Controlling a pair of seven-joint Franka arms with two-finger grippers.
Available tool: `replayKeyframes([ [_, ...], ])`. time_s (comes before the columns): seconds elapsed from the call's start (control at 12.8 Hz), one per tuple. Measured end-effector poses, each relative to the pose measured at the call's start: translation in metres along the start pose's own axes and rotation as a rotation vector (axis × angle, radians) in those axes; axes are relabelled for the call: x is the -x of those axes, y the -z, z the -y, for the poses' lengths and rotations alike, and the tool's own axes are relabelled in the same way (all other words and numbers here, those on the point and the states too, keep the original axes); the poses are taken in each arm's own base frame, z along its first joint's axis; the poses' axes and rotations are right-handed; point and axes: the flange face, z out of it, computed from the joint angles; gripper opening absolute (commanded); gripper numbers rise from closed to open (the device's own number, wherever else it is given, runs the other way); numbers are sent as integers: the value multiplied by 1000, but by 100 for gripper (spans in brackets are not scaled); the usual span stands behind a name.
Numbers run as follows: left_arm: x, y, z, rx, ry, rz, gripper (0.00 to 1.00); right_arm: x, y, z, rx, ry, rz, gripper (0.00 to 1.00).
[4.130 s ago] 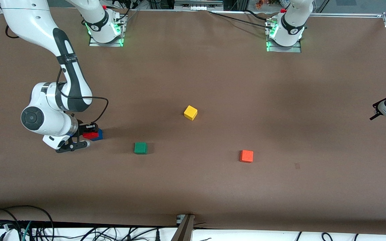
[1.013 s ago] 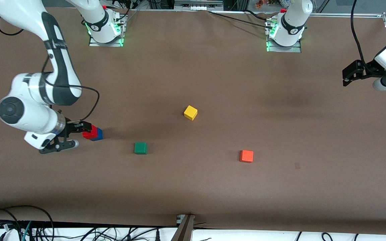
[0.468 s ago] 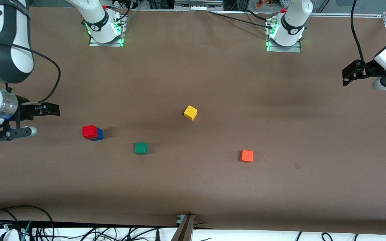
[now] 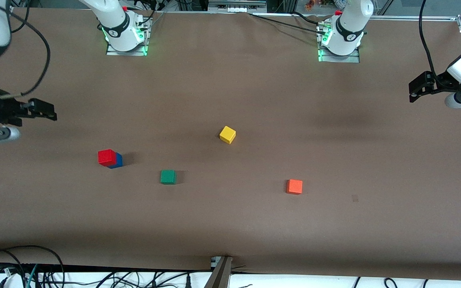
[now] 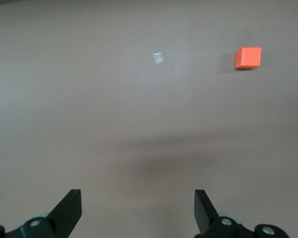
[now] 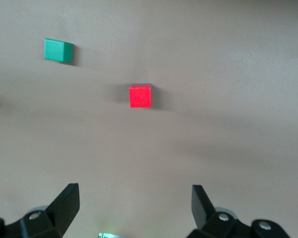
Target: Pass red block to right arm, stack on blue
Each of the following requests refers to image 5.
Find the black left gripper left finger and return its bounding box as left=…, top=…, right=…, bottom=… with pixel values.
left=0, top=189, right=82, bottom=238

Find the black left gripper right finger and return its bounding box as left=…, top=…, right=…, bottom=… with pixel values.
left=193, top=189, right=289, bottom=238

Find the brown table cover sheet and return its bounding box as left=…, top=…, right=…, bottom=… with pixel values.
left=0, top=0, right=298, bottom=238

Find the orange wooden cube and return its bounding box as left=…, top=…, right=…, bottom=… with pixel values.
left=235, top=46, right=262, bottom=69

